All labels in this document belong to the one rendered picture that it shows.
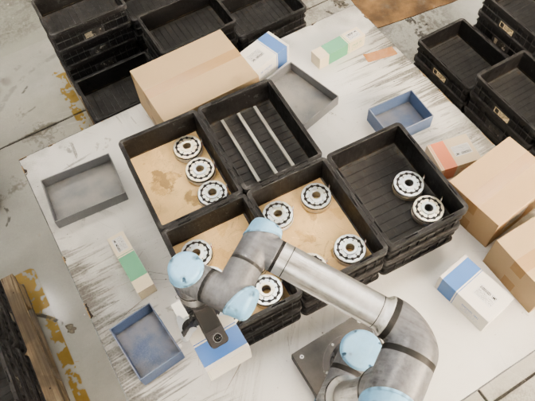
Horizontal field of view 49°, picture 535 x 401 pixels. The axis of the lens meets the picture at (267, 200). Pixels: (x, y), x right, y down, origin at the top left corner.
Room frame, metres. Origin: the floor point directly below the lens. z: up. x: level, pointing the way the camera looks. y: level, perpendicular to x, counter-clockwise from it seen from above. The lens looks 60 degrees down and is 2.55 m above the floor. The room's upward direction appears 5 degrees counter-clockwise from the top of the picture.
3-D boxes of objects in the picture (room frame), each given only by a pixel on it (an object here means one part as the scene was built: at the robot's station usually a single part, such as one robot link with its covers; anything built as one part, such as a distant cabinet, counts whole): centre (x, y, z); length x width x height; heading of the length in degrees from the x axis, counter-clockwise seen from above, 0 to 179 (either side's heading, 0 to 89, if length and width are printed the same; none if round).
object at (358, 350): (0.44, -0.22, 0.91); 0.13 x 0.12 x 0.14; 148
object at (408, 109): (1.39, -0.54, 0.74); 0.20 x 0.15 x 0.07; 113
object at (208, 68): (1.56, 0.24, 0.80); 0.40 x 0.30 x 0.20; 118
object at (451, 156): (1.19, -0.69, 0.74); 0.16 x 0.12 x 0.07; 105
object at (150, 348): (0.58, 0.42, 0.74); 0.20 x 0.15 x 0.07; 32
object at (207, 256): (0.82, 0.24, 0.86); 0.10 x 0.10 x 0.01
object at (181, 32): (2.20, 0.32, 0.37); 0.40 x 0.30 x 0.45; 117
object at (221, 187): (1.04, 0.18, 0.86); 0.10 x 0.10 x 0.01
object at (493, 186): (1.00, -0.80, 0.78); 0.30 x 0.22 x 0.16; 123
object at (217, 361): (0.48, 0.17, 1.09); 0.20 x 0.12 x 0.09; 27
